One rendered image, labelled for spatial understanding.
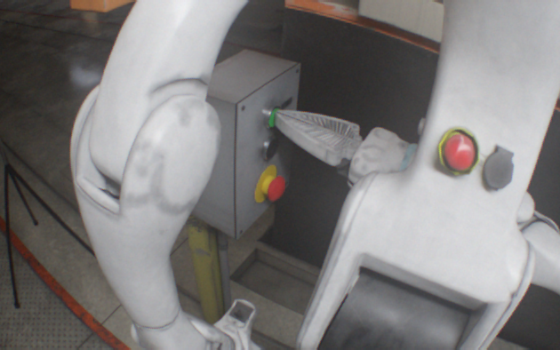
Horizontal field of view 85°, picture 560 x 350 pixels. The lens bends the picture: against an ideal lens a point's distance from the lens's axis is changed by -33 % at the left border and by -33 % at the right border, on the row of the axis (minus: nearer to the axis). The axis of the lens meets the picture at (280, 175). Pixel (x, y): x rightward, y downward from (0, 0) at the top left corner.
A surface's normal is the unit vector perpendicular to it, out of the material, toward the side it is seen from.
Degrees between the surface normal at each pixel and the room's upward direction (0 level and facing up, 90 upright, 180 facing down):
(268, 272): 0
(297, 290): 0
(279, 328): 0
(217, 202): 90
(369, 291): 22
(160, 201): 92
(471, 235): 63
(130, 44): 57
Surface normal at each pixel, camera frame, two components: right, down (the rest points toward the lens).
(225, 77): 0.07, -0.77
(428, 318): -0.12, -0.52
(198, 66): 0.84, 0.44
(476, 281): -0.43, 0.15
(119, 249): -0.10, 0.60
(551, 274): -0.85, 0.24
